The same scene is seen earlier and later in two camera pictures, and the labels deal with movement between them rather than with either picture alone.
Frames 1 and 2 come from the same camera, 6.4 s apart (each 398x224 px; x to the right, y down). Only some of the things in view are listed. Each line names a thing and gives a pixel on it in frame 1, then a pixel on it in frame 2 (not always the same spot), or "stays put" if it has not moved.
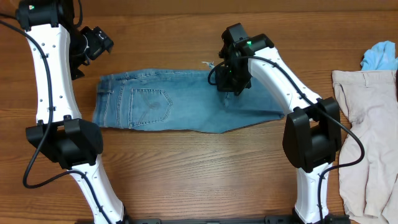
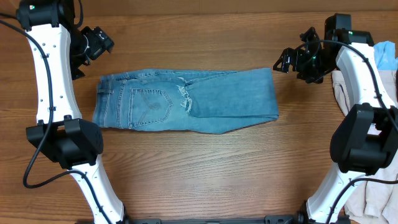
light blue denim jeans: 178,100 stays put
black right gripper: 226,85 to 298,55
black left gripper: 100,43 stays put
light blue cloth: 381,56 stays put
